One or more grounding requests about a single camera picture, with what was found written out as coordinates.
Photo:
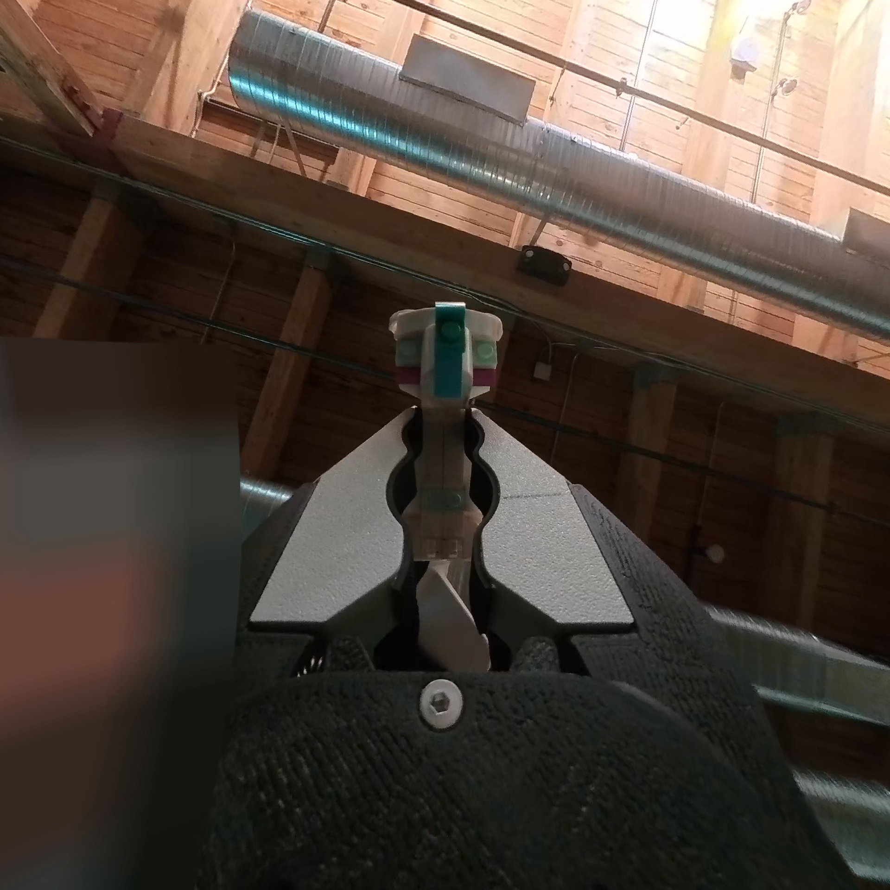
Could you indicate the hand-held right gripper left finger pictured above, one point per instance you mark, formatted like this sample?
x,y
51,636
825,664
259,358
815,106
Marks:
x,y
327,549

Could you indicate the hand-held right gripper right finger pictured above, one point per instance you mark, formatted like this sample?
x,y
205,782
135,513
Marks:
x,y
549,556

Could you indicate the white and teal lego model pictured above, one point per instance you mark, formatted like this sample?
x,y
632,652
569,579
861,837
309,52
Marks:
x,y
445,361

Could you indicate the small white round knob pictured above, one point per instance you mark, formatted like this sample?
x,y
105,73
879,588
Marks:
x,y
713,553

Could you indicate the small white junction box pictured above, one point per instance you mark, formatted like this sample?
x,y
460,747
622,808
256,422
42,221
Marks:
x,y
542,370

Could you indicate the large wooden beam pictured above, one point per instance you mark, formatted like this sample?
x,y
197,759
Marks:
x,y
417,229

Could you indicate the thin metal ceiling pipe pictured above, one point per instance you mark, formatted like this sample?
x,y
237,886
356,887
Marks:
x,y
629,90

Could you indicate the white ceiling device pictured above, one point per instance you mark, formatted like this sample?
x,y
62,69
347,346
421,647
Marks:
x,y
745,54

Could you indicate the short silver duct section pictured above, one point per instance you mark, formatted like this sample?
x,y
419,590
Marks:
x,y
264,507

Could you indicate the silver rectangular duct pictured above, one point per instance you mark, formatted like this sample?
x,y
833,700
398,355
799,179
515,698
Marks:
x,y
799,653

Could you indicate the black bracket on beam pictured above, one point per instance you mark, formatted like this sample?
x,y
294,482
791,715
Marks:
x,y
544,264

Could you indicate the large silver air duct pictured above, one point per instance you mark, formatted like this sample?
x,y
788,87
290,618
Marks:
x,y
417,139

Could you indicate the grey rectangular duct vent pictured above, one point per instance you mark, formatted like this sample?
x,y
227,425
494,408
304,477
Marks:
x,y
466,80
869,233

